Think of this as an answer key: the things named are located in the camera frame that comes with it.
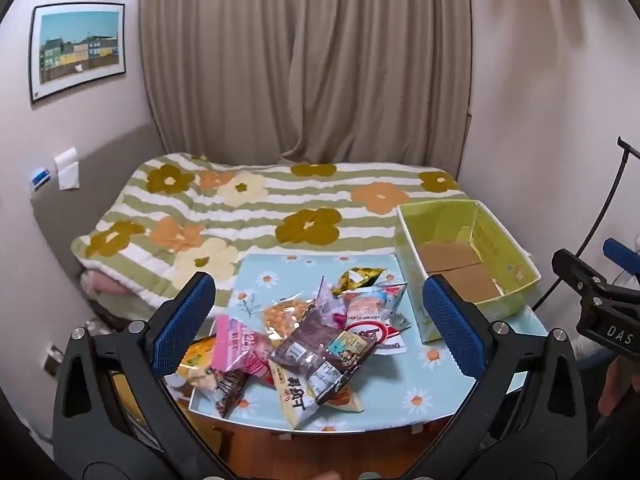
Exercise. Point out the person's right hand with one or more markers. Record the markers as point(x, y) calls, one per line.
point(612, 387)

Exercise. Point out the white paper sheet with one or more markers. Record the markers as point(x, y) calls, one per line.
point(67, 170)

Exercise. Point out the taupe padded headboard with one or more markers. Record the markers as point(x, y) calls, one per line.
point(100, 170)

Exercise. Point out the yellow chip bag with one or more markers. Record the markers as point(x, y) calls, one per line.
point(197, 360)

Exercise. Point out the framed wall poster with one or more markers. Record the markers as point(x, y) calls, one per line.
point(77, 50)

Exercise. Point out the gold and black snack packet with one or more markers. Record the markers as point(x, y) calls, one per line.
point(357, 277)

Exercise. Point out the dark striped snack packet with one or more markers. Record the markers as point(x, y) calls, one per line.
point(227, 396)

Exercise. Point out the brown chocolate snack packet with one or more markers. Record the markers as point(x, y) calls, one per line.
point(312, 345)

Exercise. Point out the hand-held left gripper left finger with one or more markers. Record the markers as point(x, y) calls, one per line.
point(184, 321)

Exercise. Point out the pink pillow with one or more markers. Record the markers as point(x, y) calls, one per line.
point(105, 282)

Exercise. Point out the wall outlet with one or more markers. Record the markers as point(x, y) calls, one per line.
point(52, 359)

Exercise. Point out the pink and white snack packet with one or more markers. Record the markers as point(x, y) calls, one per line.
point(372, 305)

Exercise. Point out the beige curtain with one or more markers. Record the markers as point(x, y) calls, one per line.
point(310, 60)

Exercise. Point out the floral striped blanket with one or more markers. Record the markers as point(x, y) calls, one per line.
point(280, 200)

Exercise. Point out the purple foil snack wrapper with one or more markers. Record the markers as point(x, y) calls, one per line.
point(325, 307)

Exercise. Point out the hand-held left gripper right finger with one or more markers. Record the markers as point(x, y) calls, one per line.
point(454, 321)

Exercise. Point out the blue and white wall tag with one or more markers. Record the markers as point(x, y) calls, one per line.
point(40, 178)

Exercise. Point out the green cardboard box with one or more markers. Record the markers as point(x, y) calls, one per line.
point(465, 260)

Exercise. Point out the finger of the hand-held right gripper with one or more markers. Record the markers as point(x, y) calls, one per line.
point(622, 256)
point(582, 270)

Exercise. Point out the clear bag of orange puffs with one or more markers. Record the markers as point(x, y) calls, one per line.
point(282, 317)

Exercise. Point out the table with daisy tablecloth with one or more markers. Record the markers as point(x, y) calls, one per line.
point(415, 375)

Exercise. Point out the pale yellow lettered snack packet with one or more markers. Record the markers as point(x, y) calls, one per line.
point(296, 401)

